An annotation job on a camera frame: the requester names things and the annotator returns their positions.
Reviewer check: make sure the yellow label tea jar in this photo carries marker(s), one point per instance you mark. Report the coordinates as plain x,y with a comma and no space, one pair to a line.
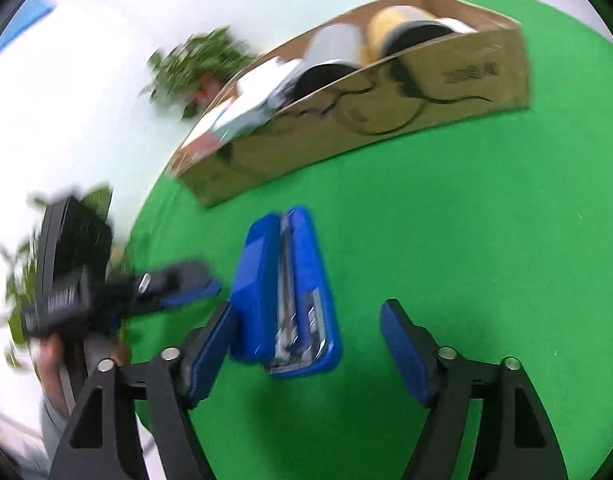
391,25

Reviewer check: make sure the large leafy potted plant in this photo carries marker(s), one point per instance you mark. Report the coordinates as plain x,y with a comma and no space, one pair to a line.
21,260

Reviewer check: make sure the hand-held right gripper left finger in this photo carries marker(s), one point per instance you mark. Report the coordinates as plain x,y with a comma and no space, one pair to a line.
211,355

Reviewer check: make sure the silver metal can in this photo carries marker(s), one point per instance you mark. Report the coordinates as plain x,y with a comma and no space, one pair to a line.
331,45

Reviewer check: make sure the cartoon board game box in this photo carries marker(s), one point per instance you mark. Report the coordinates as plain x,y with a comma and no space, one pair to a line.
251,95

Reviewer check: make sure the person's left hand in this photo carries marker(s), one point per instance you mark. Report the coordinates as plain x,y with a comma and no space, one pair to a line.
50,365

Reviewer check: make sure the blue stapler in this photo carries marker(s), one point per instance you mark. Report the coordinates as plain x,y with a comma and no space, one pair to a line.
256,270

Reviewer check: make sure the small potted plant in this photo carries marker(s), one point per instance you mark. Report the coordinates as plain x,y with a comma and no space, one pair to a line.
196,60

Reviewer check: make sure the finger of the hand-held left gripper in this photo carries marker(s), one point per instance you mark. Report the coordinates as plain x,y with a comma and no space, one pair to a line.
186,280

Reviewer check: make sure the large cardboard box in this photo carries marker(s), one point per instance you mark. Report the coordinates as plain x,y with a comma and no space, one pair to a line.
461,85

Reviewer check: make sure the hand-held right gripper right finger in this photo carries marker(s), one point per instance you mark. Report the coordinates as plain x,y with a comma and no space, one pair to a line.
404,350

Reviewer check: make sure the person's left forearm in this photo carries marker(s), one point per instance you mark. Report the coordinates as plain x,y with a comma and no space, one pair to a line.
54,435

